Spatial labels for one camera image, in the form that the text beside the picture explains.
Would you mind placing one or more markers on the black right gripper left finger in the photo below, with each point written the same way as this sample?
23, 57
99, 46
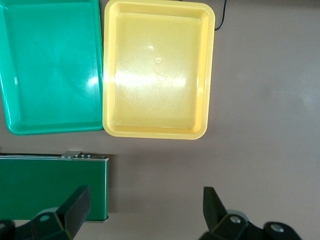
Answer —
75, 210

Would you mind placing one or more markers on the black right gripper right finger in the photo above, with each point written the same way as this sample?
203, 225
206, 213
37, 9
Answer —
215, 215

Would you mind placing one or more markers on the green conveyor belt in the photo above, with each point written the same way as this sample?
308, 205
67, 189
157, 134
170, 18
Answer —
37, 180

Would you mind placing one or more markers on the green plastic tray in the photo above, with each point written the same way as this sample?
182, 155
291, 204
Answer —
50, 62

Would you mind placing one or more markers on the yellow plastic tray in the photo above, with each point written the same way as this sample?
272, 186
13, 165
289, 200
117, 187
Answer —
160, 75

